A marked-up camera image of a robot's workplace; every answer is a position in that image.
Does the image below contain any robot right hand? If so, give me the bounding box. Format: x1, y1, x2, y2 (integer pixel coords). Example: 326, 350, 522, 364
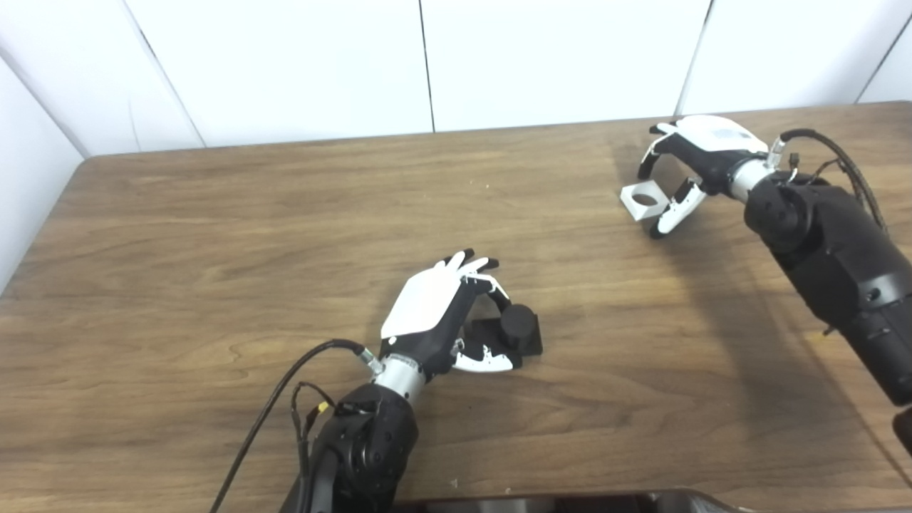
636, 114, 777, 239

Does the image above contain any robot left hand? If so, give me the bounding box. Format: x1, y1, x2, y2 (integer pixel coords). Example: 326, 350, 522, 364
363, 248, 524, 403

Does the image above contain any white square piece with hole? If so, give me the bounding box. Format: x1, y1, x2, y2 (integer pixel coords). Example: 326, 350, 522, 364
620, 181, 670, 221

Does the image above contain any black peg with square base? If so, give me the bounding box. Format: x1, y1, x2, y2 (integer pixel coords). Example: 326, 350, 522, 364
463, 304, 544, 368

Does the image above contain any dark glossy robot chest edge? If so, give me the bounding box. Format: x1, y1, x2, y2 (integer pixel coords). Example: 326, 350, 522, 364
388, 488, 756, 513

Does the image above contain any thin black wire yellow plug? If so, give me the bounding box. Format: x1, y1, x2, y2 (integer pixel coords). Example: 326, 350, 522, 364
291, 381, 336, 485
787, 153, 856, 186

